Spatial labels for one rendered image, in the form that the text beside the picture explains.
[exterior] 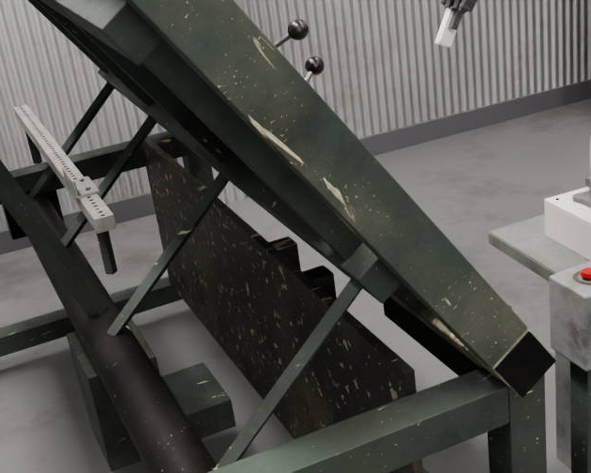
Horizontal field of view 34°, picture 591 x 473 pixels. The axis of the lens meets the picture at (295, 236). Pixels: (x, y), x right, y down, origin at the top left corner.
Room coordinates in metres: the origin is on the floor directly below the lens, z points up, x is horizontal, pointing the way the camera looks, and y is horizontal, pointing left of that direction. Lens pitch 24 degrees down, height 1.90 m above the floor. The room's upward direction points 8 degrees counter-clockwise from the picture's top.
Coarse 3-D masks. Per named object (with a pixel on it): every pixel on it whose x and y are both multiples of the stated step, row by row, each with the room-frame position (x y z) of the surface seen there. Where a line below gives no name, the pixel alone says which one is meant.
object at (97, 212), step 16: (16, 112) 3.36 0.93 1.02; (32, 112) 3.32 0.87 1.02; (32, 128) 3.12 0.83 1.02; (48, 144) 2.91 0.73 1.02; (48, 160) 2.81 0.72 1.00; (64, 160) 2.72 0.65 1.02; (80, 176) 2.55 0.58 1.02; (80, 208) 2.40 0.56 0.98; (96, 208) 2.29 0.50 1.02; (96, 224) 2.21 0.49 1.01; (112, 224) 2.23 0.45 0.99
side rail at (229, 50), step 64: (128, 0) 1.39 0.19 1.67; (192, 0) 1.40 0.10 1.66; (192, 64) 1.40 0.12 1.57; (256, 64) 1.43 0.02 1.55; (256, 128) 1.43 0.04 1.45; (320, 128) 1.46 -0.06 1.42; (320, 192) 1.46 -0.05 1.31; (384, 192) 1.50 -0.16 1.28; (384, 256) 1.50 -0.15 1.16; (448, 256) 1.54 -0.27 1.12; (448, 320) 1.54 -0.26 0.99; (512, 320) 1.59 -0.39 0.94
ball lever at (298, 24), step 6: (294, 24) 1.69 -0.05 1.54; (300, 24) 1.69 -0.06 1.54; (306, 24) 1.69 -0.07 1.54; (288, 30) 1.70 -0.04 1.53; (294, 30) 1.69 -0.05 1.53; (300, 30) 1.68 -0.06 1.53; (306, 30) 1.69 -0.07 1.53; (288, 36) 1.70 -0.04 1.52; (294, 36) 1.69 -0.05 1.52; (300, 36) 1.69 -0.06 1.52; (306, 36) 1.69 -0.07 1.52; (276, 42) 1.71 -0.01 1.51; (282, 42) 1.70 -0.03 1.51
